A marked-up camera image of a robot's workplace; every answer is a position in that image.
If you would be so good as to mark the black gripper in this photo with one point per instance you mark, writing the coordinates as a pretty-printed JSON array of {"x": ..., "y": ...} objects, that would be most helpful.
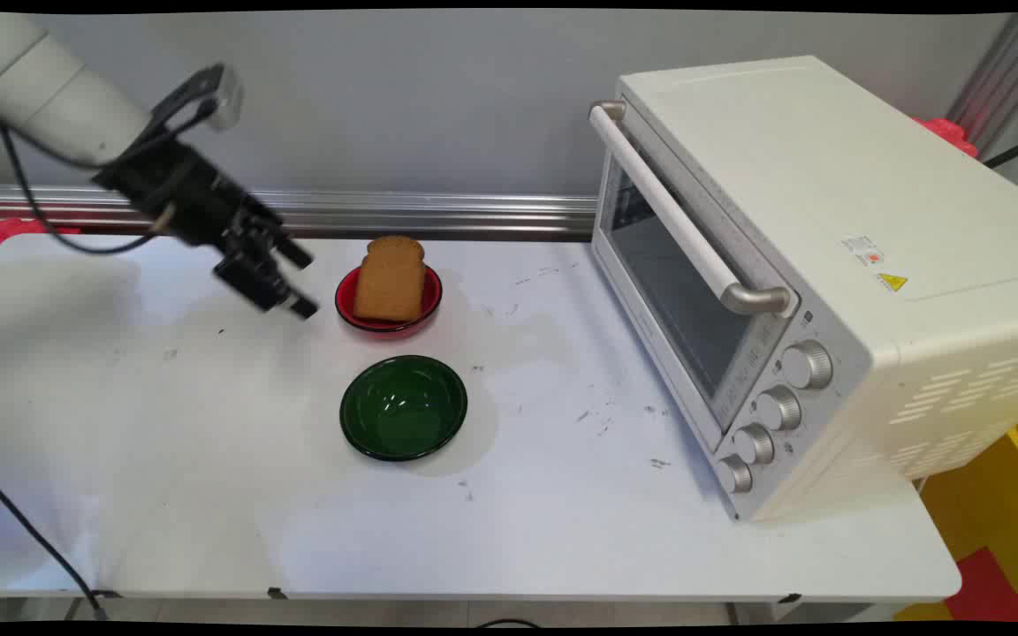
[{"x": 175, "y": 190}]

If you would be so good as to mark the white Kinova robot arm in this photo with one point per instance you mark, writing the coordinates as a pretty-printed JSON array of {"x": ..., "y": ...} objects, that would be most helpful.
[{"x": 41, "y": 84}]

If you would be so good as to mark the red bowl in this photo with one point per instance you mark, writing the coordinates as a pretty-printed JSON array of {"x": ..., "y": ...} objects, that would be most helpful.
[{"x": 345, "y": 305}]

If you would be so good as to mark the brown bread slice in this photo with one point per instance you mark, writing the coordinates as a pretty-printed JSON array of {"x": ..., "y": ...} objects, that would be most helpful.
[{"x": 391, "y": 281}]

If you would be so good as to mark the dark green glass bowl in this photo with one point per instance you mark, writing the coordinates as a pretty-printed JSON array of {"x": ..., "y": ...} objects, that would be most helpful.
[{"x": 403, "y": 408}]

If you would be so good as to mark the glass oven door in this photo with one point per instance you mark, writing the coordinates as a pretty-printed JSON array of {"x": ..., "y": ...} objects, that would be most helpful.
[{"x": 668, "y": 274}]

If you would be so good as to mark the silver oven knob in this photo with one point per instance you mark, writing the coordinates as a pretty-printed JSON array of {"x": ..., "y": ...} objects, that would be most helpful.
[
  {"x": 808, "y": 364},
  {"x": 735, "y": 474},
  {"x": 755, "y": 443},
  {"x": 779, "y": 409}
]

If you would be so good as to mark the white toaster oven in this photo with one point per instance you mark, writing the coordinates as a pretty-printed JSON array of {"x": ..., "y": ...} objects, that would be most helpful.
[{"x": 827, "y": 168}]

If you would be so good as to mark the white label sticker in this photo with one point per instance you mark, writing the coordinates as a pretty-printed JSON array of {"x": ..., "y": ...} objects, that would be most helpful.
[{"x": 862, "y": 250}]

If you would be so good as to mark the yellow warning sticker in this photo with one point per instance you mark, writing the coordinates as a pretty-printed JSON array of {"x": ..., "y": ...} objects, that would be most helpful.
[{"x": 892, "y": 283}]

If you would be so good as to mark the red plastic clamp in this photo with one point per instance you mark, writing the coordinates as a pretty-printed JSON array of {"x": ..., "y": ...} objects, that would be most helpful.
[{"x": 951, "y": 134}]

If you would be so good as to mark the yellow foam floor tile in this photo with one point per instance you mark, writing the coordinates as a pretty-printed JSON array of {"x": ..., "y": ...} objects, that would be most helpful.
[{"x": 986, "y": 495}]

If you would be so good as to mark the red foam floor tile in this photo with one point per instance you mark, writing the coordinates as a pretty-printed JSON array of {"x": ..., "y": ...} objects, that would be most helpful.
[{"x": 991, "y": 590}]

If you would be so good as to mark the aluminium rail along wall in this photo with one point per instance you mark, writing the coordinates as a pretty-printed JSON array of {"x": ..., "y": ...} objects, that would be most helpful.
[{"x": 403, "y": 212}]

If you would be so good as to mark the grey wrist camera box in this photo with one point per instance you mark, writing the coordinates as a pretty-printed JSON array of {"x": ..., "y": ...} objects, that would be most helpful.
[{"x": 219, "y": 93}]

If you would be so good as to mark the aluminium frame post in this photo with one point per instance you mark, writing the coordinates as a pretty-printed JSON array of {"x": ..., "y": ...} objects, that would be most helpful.
[{"x": 1008, "y": 71}]

